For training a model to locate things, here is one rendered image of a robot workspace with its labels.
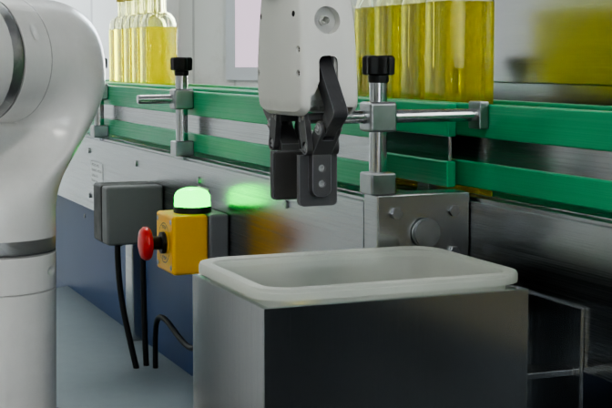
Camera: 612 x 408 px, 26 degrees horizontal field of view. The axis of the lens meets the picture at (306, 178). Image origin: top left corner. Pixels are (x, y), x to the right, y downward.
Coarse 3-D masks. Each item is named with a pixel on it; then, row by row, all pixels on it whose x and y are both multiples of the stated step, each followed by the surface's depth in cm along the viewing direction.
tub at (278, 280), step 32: (256, 256) 112; (288, 256) 113; (320, 256) 114; (352, 256) 115; (384, 256) 116; (416, 256) 117; (448, 256) 113; (256, 288) 96; (288, 288) 96; (320, 288) 96; (352, 288) 97; (384, 288) 98; (416, 288) 99; (448, 288) 100; (480, 288) 102
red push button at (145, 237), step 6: (144, 228) 156; (138, 234) 157; (144, 234) 155; (150, 234) 155; (138, 240) 157; (144, 240) 155; (150, 240) 155; (156, 240) 156; (138, 246) 157; (144, 246) 155; (150, 246) 155; (156, 246) 156; (144, 252) 155; (150, 252) 155; (144, 258) 156; (150, 258) 156
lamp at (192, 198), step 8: (176, 192) 158; (184, 192) 157; (192, 192) 156; (200, 192) 157; (208, 192) 158; (176, 200) 157; (184, 200) 156; (192, 200) 156; (200, 200) 156; (208, 200) 157; (176, 208) 157; (184, 208) 156; (192, 208) 156; (200, 208) 156; (208, 208) 157
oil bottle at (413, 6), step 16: (416, 0) 138; (416, 16) 138; (416, 32) 139; (400, 48) 142; (416, 48) 139; (400, 64) 142; (416, 64) 139; (400, 80) 143; (416, 80) 139; (400, 96) 143; (416, 96) 139
